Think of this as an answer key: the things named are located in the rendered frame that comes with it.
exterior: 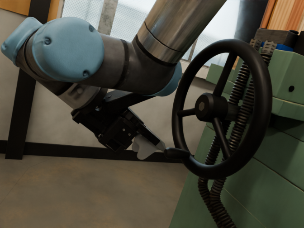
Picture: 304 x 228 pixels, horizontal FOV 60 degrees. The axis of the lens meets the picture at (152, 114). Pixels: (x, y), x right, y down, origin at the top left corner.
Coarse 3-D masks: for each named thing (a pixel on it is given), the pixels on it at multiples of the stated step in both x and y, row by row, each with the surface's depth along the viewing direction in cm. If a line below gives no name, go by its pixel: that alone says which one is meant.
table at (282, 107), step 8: (216, 64) 84; (208, 72) 87; (216, 72) 83; (232, 72) 76; (208, 80) 86; (216, 80) 82; (224, 88) 64; (232, 88) 62; (272, 104) 51; (280, 104) 49; (288, 104) 50; (296, 104) 51; (272, 112) 51; (280, 112) 50; (288, 112) 51; (296, 112) 51
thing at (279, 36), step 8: (256, 32) 59; (264, 32) 57; (272, 32) 55; (280, 32) 53; (288, 32) 52; (264, 40) 57; (272, 40) 55; (280, 40) 53; (288, 40) 53; (296, 40) 53; (280, 48) 53; (288, 48) 53; (296, 48) 53
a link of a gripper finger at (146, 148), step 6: (138, 138) 52; (144, 138) 53; (138, 144) 53; (144, 144) 54; (150, 144) 54; (162, 144) 55; (138, 150) 54; (144, 150) 54; (150, 150) 55; (156, 150) 55; (162, 150) 56; (138, 156) 54; (144, 156) 55
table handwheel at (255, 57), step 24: (216, 48) 55; (240, 48) 48; (192, 72) 62; (264, 72) 43; (216, 96) 53; (264, 96) 42; (216, 120) 52; (264, 120) 42; (240, 144) 45; (192, 168) 55; (216, 168) 49; (240, 168) 46
